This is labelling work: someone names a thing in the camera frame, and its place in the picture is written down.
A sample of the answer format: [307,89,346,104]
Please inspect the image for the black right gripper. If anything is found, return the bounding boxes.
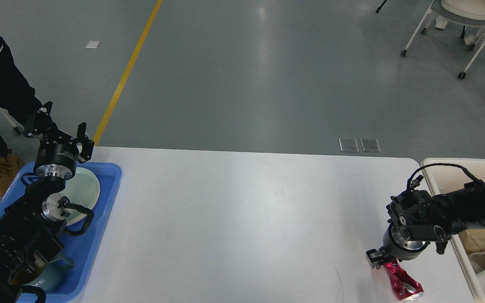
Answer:
[365,226,430,270]

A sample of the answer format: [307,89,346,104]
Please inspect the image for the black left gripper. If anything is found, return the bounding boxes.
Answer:
[24,101,95,180]

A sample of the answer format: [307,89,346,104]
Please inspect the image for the red soda can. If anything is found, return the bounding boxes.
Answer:
[383,259,424,303]

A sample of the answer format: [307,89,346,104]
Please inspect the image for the green plate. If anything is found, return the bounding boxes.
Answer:
[60,167,100,210]

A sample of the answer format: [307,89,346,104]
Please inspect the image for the brown paper bag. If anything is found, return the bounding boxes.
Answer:
[458,229,485,255]

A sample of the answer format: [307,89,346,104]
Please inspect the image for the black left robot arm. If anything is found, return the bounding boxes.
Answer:
[0,101,94,303]

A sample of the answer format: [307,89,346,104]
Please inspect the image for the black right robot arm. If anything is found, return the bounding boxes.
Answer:
[366,165,485,269]

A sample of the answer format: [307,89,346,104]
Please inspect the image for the yellow plate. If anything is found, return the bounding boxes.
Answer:
[66,196,98,226]

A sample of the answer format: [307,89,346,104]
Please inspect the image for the white plastic bin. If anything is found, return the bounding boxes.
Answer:
[421,158,485,303]

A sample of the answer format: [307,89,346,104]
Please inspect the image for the floor outlet plate right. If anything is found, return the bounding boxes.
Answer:
[360,138,381,153]

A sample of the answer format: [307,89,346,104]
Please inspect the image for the floor outlet plate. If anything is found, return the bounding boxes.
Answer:
[338,138,360,153]
[360,138,381,153]

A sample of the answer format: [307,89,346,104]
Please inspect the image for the blue plastic tray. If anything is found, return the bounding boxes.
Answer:
[0,162,123,303]

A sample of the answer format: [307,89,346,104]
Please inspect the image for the floor outlet plate left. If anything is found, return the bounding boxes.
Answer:
[338,138,360,153]

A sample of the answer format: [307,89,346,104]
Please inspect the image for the teal mug yellow inside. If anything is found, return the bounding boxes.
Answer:
[10,252,75,293]

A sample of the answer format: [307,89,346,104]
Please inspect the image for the seated person white shoes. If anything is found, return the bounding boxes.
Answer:
[435,16,485,45]

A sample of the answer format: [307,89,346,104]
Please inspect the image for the white rolling chair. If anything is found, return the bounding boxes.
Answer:
[400,0,485,79]

